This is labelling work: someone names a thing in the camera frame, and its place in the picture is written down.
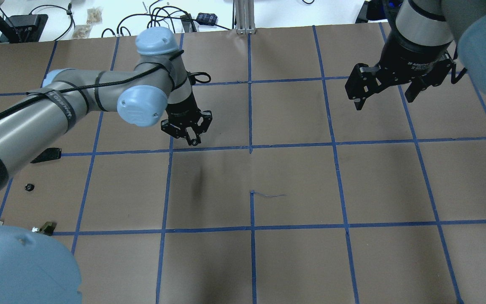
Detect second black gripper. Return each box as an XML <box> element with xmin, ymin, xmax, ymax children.
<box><xmin>161</xmin><ymin>104</ymin><xmax>213</xmax><ymax>145</ymax></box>

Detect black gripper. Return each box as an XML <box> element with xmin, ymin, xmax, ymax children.
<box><xmin>345</xmin><ymin>42</ymin><xmax>456</xmax><ymax>111</ymax></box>

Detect small black bearing gear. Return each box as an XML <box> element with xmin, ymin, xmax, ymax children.
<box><xmin>24</xmin><ymin>183</ymin><xmax>35</xmax><ymax>192</ymax></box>

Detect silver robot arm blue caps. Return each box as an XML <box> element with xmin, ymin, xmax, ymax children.
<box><xmin>345</xmin><ymin>0</ymin><xmax>486</xmax><ymax>110</ymax></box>

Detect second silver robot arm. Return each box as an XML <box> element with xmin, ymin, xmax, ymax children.
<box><xmin>0</xmin><ymin>27</ymin><xmax>213</xmax><ymax>304</ymax></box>

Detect black power adapter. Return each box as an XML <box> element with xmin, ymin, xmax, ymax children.
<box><xmin>355</xmin><ymin>0</ymin><xmax>375</xmax><ymax>24</ymax></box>

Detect small black plastic part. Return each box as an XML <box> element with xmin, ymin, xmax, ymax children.
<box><xmin>30</xmin><ymin>147</ymin><xmax>62</xmax><ymax>164</ymax></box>

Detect bag of small parts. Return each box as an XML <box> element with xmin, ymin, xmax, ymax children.
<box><xmin>71</xmin><ymin>24</ymin><xmax>92</xmax><ymax>40</ymax></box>
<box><xmin>86</xmin><ymin>6</ymin><xmax>103</xmax><ymax>25</ymax></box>

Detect olive curved brake shoe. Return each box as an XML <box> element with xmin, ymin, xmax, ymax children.
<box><xmin>31</xmin><ymin>221</ymin><xmax>57</xmax><ymax>236</ymax></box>

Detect black monitor stand base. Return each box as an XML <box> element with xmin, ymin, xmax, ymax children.
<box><xmin>5</xmin><ymin>14</ymin><xmax>49</xmax><ymax>43</ymax></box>

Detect aluminium frame post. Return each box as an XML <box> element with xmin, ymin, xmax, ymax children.
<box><xmin>232</xmin><ymin>0</ymin><xmax>256</xmax><ymax>35</ymax></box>

